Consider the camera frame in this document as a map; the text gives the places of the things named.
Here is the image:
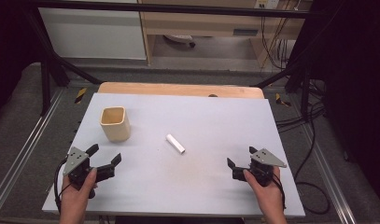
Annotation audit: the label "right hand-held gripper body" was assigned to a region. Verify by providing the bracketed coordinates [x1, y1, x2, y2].
[232, 147, 288, 188]

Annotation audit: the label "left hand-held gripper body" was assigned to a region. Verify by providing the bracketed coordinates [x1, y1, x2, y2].
[62, 147, 117, 199]

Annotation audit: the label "beige square cup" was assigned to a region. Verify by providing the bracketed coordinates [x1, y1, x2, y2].
[99, 105, 132, 144]

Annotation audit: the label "white cylinder stick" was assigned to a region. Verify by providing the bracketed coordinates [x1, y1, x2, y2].
[165, 133, 186, 155]

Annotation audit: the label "person's left hand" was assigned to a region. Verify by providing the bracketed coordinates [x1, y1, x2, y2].
[60, 167, 99, 207]

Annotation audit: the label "person's right hand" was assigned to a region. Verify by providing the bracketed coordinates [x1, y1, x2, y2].
[242, 166, 287, 213]

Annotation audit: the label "yellow black floor tape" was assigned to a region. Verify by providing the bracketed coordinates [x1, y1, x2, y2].
[274, 92, 292, 108]
[74, 87, 88, 105]

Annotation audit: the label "wooden table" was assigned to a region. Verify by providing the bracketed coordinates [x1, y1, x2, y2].
[97, 81, 266, 100]

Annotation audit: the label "white cabinet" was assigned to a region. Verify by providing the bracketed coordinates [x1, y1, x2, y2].
[37, 7, 148, 61]

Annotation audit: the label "black curtain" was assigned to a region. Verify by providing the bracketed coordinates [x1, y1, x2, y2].
[298, 0, 380, 203]
[0, 0, 47, 118]

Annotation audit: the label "white power strip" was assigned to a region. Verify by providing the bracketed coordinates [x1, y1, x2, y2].
[163, 34, 197, 49]

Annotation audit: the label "light wooden desk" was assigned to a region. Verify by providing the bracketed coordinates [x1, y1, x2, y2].
[137, 0, 314, 67]

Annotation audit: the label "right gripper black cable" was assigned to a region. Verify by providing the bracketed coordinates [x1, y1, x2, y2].
[271, 173, 288, 210]

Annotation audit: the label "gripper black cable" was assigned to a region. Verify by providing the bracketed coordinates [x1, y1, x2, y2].
[271, 173, 288, 210]
[53, 158, 69, 215]

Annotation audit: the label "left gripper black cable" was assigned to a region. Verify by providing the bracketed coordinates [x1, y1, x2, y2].
[53, 158, 69, 215]

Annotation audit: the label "aluminium floor rail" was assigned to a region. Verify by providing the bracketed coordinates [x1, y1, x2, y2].
[302, 123, 358, 224]
[0, 88, 66, 214]

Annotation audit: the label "black floor cables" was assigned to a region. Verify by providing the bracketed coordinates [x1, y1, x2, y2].
[274, 78, 332, 216]

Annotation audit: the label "hanging cables bundle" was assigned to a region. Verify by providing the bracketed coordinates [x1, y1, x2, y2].
[260, 0, 303, 71]

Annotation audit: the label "white wall socket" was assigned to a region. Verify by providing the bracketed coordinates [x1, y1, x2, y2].
[254, 0, 281, 10]

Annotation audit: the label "black metal frame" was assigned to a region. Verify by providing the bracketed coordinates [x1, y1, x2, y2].
[21, 0, 331, 120]

